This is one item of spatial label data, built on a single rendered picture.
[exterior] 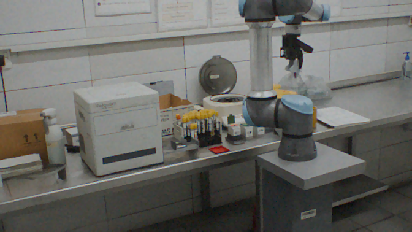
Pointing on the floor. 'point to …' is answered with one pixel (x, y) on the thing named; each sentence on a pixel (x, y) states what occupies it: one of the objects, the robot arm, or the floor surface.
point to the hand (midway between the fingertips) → (296, 75)
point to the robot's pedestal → (295, 206)
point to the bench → (67, 190)
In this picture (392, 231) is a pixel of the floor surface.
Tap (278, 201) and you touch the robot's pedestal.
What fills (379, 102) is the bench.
